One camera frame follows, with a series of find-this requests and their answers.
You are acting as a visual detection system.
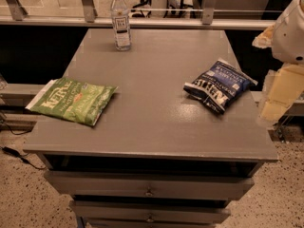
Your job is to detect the blue chip bag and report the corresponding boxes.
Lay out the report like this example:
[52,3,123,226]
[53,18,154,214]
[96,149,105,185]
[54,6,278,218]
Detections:
[183,58,257,114]

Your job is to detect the upper grey drawer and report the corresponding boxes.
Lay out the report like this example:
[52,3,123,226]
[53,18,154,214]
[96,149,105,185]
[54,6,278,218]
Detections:
[45,171,254,200]

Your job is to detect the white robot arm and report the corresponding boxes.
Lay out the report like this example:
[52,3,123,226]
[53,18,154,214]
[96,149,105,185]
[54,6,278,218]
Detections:
[252,0,304,124]

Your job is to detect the grey drawer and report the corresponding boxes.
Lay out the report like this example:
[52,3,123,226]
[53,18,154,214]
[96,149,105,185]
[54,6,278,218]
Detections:
[69,201,230,224]
[45,171,254,200]

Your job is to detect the lower grey drawer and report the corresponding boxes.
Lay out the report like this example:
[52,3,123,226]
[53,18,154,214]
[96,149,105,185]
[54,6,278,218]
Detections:
[69,201,230,224]

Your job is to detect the grey drawer cabinet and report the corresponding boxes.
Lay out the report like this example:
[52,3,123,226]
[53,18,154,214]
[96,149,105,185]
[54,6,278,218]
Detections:
[25,28,277,228]

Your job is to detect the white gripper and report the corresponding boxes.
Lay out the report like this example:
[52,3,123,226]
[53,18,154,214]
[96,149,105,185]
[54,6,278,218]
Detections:
[252,0,304,122]

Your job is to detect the green chip bag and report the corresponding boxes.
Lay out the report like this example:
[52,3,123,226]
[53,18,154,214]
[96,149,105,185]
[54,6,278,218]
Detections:
[26,77,117,126]

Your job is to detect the clear plastic water bottle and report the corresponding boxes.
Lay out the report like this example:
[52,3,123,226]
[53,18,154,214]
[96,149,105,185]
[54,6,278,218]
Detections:
[110,0,131,51]

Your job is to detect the black floor cable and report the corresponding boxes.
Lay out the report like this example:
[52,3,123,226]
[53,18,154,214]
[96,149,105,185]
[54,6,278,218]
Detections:
[0,119,47,171]

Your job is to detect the metal railing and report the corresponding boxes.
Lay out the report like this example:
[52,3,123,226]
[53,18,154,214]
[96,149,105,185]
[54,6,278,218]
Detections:
[0,0,275,30]

